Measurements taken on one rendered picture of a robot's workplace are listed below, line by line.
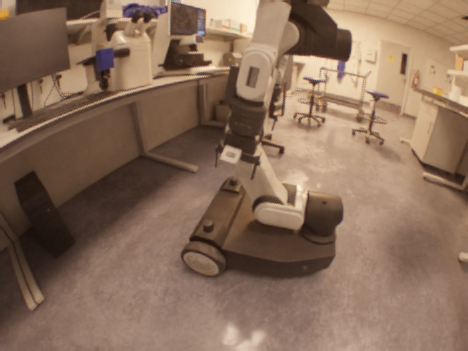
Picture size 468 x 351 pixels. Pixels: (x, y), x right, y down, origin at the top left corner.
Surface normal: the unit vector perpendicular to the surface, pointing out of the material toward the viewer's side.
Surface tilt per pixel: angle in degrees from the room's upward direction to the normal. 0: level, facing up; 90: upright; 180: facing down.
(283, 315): 0
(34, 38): 86
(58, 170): 90
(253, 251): 0
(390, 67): 90
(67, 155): 90
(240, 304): 0
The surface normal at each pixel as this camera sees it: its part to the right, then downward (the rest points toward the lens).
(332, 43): -0.27, 0.80
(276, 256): 0.00, -0.85
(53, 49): 0.88, 0.19
